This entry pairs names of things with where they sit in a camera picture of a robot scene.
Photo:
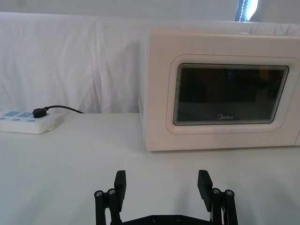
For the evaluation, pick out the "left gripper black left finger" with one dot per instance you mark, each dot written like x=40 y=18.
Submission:
x=119 y=187

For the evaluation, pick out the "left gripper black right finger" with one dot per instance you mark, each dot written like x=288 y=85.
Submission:
x=205 y=187

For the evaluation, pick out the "white table cloth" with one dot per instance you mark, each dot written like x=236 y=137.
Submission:
x=70 y=168

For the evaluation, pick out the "cream microwave oven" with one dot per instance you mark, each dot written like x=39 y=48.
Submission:
x=159 y=82

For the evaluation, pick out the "white power strip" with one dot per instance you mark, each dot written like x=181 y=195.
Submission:
x=21 y=123

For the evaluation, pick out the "white curtain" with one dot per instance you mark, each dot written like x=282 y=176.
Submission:
x=58 y=58

